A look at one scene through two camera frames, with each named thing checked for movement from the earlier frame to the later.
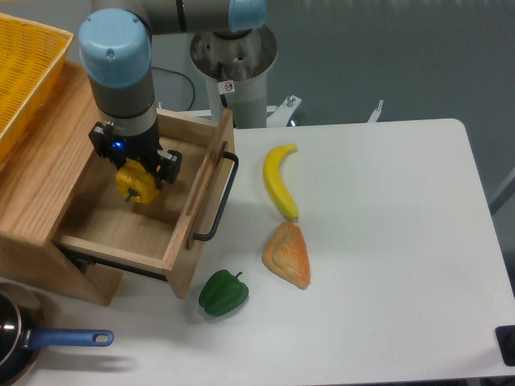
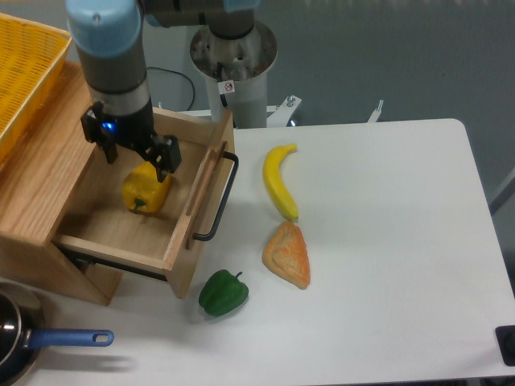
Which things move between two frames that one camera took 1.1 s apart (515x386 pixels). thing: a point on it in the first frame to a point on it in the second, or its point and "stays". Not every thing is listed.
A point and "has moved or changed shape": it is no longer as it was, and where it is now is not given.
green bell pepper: [223, 293] stays
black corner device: [505, 335] stays
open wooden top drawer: [168, 232] stays
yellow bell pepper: [134, 182] has moved or changed shape
